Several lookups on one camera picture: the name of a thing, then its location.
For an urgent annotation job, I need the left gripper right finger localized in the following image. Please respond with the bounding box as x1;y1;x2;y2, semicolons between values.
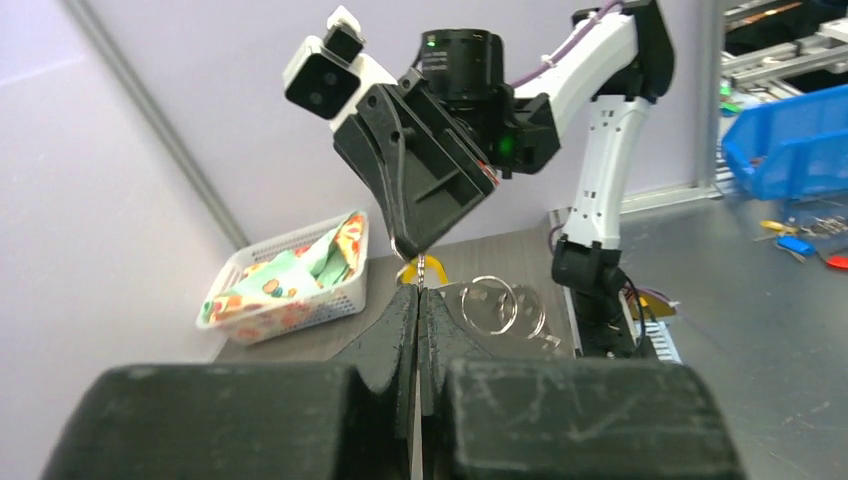
419;289;747;479

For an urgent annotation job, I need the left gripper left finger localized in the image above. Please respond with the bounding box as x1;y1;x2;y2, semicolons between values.
43;286;419;479

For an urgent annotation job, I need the silver keyring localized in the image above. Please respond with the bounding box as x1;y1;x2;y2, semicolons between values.
460;275;519;336

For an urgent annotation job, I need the floral patterned cloth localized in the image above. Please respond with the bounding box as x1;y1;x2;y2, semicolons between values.
202;211;367;327

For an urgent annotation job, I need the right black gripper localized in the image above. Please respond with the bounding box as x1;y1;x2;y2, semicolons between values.
333;74;495;260

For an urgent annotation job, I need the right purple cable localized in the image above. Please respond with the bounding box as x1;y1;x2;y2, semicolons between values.
510;0;627;91

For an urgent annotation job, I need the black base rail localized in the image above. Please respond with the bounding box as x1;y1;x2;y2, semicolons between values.
563;286;681;363

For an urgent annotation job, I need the red key tag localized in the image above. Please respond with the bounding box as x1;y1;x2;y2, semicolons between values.
825;255;848;271

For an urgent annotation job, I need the blue plastic bin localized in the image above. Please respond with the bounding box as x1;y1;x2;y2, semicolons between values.
721;85;847;200

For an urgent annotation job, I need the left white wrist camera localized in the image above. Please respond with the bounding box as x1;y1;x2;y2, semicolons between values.
282;5;398;132

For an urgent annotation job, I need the white plastic basket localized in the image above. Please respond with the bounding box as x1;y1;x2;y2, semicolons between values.
195;209;370;347

